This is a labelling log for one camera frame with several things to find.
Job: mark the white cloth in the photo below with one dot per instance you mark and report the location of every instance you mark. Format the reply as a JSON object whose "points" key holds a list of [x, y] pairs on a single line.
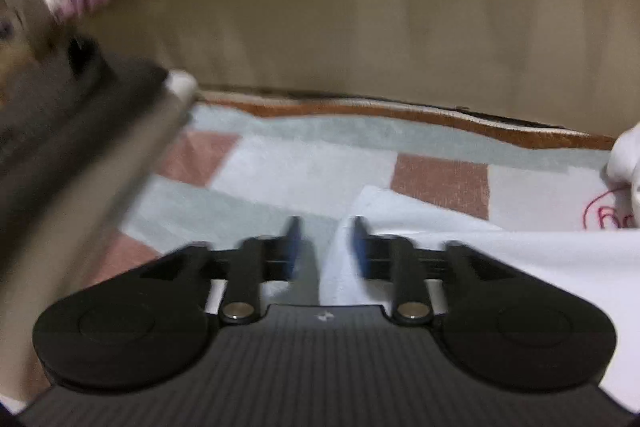
{"points": [[625, 157]]}

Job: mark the grey-brown knit sweater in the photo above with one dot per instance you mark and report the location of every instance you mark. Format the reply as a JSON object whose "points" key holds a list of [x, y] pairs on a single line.
{"points": [[60, 117]]}

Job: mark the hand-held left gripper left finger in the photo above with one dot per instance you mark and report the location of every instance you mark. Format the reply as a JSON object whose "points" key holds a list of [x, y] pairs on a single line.
{"points": [[294, 252]]}

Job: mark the beige bed base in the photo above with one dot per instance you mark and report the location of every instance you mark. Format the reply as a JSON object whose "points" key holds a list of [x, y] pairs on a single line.
{"points": [[375, 7]]}

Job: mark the checkered pink and grey rug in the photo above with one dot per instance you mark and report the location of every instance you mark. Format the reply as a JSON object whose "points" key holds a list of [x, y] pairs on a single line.
{"points": [[310, 167]]}

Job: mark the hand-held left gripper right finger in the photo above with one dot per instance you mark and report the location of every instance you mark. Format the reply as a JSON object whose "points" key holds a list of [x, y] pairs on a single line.
{"points": [[360, 252]]}

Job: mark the white t-shirt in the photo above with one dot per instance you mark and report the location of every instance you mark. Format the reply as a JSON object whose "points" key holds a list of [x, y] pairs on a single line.
{"points": [[525, 257]]}

